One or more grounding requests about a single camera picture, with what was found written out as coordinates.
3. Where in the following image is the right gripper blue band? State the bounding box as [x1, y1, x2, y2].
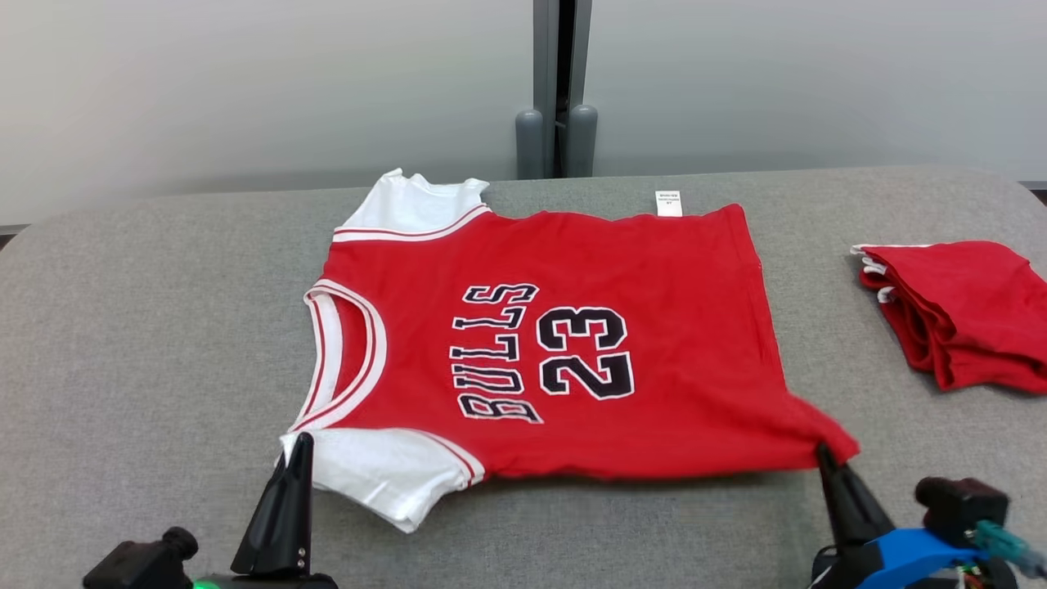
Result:
[810, 443, 1020, 589]

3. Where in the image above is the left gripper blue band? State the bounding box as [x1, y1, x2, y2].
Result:
[192, 432, 340, 589]

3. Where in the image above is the red shorts white stripe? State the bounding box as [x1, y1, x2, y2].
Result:
[850, 240, 1047, 395]

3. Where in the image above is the red white Bulls jersey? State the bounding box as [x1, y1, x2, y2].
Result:
[280, 168, 861, 534]

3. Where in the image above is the grey partition post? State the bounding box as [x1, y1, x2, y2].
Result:
[515, 0, 599, 180]

